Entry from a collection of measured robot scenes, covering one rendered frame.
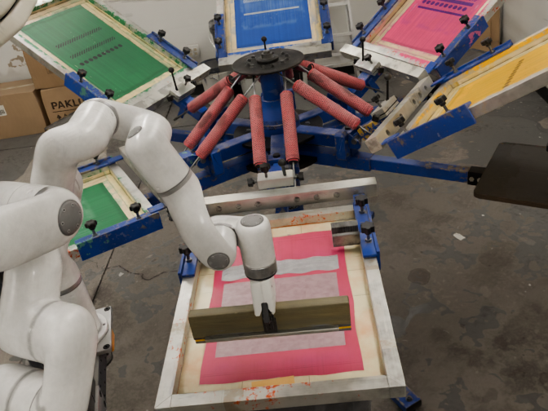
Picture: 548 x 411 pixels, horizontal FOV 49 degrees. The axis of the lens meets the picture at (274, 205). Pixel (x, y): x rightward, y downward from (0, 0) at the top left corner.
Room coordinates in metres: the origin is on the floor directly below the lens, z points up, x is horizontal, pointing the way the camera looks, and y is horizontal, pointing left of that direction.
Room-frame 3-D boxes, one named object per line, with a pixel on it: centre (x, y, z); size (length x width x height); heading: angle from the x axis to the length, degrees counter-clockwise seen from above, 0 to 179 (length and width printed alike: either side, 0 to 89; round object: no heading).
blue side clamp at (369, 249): (1.55, -0.27, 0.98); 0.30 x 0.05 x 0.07; 175
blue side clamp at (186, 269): (1.60, 0.28, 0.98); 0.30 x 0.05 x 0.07; 175
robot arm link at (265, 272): (1.09, 0.05, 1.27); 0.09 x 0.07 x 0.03; 175
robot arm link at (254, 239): (1.10, 0.09, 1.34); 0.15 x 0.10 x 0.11; 87
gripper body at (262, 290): (1.09, 0.05, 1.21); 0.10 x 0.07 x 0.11; 175
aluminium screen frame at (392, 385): (1.34, 0.03, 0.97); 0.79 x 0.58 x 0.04; 175
